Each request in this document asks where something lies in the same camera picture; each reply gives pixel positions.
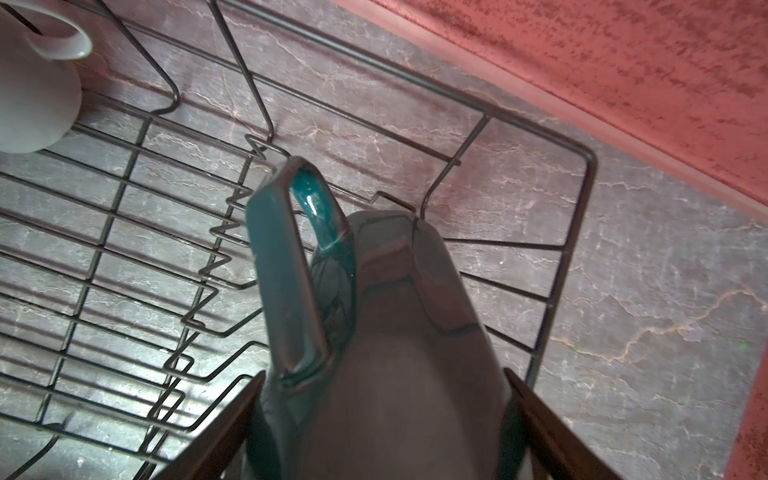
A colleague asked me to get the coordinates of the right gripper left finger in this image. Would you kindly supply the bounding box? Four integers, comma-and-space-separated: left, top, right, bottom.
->
155, 371, 266, 479

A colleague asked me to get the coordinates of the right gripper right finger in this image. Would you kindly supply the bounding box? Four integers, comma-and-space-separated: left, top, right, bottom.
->
504, 368, 620, 479

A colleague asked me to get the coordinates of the dark green mug white inside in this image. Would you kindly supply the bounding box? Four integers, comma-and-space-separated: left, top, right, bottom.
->
243, 157, 532, 479

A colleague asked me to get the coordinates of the grey white mug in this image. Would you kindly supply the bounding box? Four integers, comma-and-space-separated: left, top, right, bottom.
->
1, 1, 93, 154

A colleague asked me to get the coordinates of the black wire dish rack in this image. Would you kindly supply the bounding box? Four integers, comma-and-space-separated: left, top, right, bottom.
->
1, 1, 598, 479

